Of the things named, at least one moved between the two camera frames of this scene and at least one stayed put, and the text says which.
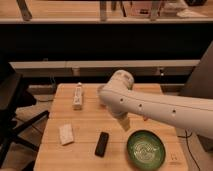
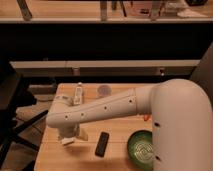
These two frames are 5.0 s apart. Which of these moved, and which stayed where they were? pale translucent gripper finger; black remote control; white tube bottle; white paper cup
Moved: pale translucent gripper finger
Stayed: white paper cup; black remote control; white tube bottle
